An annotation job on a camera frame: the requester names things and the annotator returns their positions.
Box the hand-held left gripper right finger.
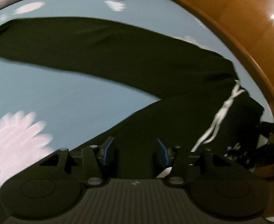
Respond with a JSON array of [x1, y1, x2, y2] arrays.
[[157, 138, 242, 187]]

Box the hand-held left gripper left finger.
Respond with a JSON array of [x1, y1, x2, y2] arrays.
[[32, 136, 115, 187]]

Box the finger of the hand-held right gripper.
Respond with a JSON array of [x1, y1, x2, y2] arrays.
[[259, 121, 274, 134]]

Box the black pants with white drawstring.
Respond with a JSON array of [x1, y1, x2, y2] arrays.
[[0, 16, 266, 180]]

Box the wooden bed headboard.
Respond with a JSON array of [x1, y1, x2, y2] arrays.
[[156, 0, 274, 131]]

